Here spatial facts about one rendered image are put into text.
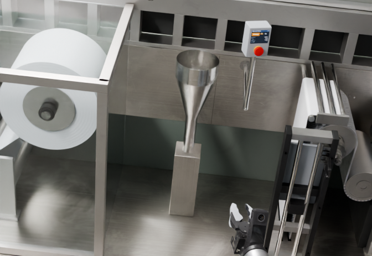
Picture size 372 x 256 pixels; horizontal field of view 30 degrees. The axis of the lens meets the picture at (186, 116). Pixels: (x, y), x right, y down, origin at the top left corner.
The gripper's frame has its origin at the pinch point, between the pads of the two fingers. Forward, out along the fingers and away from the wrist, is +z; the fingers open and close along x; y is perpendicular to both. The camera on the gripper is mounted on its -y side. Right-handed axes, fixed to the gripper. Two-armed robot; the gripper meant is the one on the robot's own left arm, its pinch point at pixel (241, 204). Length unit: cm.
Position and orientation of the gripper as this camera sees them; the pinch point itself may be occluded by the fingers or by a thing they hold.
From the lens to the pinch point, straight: 213.1
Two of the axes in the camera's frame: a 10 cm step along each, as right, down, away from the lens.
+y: -2.2, 8.3, 5.1
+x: 9.6, 1.0, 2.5
